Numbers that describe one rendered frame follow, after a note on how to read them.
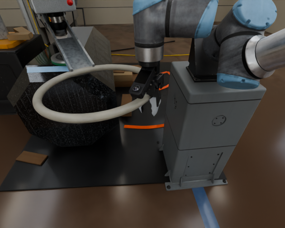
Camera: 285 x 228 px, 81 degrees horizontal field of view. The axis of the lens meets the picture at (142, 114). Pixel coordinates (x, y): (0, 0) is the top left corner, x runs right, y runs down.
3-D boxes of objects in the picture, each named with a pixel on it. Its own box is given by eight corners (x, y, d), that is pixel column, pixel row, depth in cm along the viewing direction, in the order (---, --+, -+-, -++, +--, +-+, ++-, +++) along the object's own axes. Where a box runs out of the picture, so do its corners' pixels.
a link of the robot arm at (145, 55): (157, 49, 47) (127, 46, 50) (156, 66, 50) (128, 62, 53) (168, 42, 53) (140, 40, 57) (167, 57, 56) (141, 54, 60)
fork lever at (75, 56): (35, 16, 115) (32, 8, 111) (64, 13, 123) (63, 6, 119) (64, 79, 83) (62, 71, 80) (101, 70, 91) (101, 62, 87)
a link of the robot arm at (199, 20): (222, -21, 40) (170, -19, 42) (216, 25, 39) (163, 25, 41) (214, 7, 49) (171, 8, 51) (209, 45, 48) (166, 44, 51)
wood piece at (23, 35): (8, 40, 168) (5, 35, 165) (12, 37, 176) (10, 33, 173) (30, 39, 171) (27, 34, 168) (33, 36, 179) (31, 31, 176)
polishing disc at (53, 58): (44, 62, 112) (44, 60, 111) (62, 51, 128) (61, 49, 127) (73, 64, 109) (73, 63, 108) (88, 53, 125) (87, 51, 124)
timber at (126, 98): (131, 116, 195) (130, 108, 188) (121, 116, 195) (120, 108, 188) (132, 101, 219) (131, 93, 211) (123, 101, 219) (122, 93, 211)
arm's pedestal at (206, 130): (203, 138, 172) (231, 55, 118) (227, 184, 133) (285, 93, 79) (155, 142, 167) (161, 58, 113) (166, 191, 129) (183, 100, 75)
